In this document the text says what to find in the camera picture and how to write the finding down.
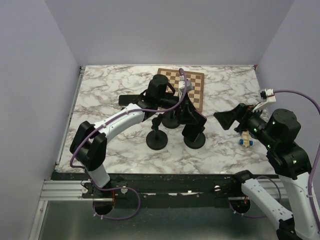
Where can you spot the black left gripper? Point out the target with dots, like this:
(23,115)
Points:
(185,116)

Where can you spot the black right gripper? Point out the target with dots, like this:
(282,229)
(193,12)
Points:
(241,112)

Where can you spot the red-edged phone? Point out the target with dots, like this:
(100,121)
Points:
(191,131)

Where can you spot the black phone stand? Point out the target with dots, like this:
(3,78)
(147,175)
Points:
(197,144)
(169,120)
(156,139)

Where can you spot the black smartphone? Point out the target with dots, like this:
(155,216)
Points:
(126,99)

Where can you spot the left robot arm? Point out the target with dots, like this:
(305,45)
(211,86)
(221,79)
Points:
(89,145)

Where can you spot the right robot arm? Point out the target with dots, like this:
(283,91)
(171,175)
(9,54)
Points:
(290,162)

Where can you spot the wooden chessboard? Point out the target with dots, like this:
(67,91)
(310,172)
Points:
(196,78)

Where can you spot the wooden toy car blue wheels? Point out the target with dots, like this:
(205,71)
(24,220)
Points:
(245,139)

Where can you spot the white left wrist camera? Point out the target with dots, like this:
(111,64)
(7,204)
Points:
(184,85)

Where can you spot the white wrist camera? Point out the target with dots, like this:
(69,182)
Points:
(184,85)
(267,97)

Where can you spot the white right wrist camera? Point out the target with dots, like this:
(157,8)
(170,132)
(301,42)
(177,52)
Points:
(267,97)

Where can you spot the aluminium frame rail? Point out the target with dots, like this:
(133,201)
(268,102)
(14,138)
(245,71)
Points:
(75,190)

